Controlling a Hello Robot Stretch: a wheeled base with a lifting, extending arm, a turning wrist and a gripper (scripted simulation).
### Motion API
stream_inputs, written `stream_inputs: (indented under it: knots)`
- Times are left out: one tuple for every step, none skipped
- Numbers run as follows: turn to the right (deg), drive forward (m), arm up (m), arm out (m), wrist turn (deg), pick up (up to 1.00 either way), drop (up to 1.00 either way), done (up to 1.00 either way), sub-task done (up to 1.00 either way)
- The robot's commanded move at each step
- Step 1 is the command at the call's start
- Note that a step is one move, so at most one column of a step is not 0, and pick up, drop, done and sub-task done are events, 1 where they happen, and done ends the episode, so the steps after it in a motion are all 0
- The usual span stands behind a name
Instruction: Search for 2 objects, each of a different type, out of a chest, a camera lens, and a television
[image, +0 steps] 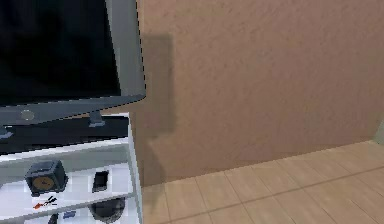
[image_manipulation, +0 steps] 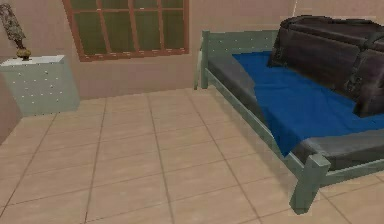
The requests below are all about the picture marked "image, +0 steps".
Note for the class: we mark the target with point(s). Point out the grey framed television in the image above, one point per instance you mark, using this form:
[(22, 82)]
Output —
[(56, 50)]

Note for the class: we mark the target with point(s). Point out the small blue box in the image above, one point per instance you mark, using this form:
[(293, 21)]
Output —
[(68, 214)]

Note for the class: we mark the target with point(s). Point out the black cell phone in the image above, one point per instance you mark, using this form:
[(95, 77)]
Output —
[(100, 181)]

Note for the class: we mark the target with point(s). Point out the white television stand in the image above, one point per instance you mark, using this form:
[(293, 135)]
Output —
[(76, 151)]

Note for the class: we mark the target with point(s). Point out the black cube alarm clock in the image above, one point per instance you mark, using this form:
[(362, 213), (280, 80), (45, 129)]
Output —
[(46, 178)]

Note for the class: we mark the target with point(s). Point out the small black object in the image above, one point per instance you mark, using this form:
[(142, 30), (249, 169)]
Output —
[(53, 219)]

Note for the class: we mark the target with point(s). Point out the black round bowl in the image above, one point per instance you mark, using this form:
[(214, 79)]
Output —
[(107, 210)]

